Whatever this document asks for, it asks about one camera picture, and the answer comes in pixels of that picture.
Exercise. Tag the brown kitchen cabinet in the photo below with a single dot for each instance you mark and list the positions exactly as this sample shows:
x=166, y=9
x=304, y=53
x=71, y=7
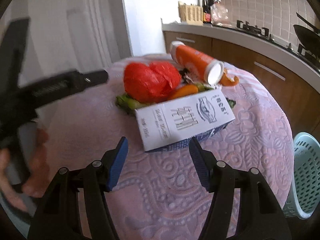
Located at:
x=293, y=84

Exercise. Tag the dark sauce bottle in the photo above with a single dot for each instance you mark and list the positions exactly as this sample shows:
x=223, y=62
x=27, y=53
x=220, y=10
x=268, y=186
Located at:
x=206, y=12

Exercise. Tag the person's left hand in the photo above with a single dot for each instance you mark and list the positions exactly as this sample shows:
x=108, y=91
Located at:
x=37, y=183

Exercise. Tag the orange peel piece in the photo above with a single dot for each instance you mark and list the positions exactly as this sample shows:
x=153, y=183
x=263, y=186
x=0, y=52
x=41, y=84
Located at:
x=228, y=81

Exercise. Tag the black gas stove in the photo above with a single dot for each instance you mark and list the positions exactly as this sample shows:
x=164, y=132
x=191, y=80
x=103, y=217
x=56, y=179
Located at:
x=260, y=40

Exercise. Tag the clear plastic bag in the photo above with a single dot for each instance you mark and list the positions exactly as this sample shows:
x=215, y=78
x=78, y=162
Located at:
x=219, y=15

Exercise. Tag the orange vegetable with green stem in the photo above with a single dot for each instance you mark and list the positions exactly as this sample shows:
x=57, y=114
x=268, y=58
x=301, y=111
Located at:
x=129, y=105

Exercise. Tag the red plastic bag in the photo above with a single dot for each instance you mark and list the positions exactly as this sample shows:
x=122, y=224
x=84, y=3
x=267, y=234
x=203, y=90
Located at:
x=151, y=83

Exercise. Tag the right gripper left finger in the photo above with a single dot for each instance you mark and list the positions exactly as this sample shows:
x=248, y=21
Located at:
x=58, y=217

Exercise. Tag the white paper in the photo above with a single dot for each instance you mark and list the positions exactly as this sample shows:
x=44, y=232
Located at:
x=188, y=77

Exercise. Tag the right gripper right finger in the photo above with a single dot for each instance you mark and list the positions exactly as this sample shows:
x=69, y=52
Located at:
x=260, y=215

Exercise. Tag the pink patterned tablecloth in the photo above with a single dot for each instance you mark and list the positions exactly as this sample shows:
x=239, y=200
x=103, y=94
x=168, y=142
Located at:
x=158, y=195

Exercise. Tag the large white blue carton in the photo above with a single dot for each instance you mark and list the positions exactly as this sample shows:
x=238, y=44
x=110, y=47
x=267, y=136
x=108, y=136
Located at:
x=169, y=126

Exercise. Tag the light blue plastic basket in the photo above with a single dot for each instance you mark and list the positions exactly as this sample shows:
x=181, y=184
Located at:
x=303, y=196

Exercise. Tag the orange cylindrical chip can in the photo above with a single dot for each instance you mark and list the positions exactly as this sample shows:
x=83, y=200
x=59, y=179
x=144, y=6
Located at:
x=205, y=67

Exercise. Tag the black wok pan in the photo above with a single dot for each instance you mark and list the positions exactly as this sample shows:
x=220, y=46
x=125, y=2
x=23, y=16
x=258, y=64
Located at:
x=309, y=38

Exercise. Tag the beige woven basket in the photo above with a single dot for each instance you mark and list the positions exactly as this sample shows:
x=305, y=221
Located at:
x=190, y=14

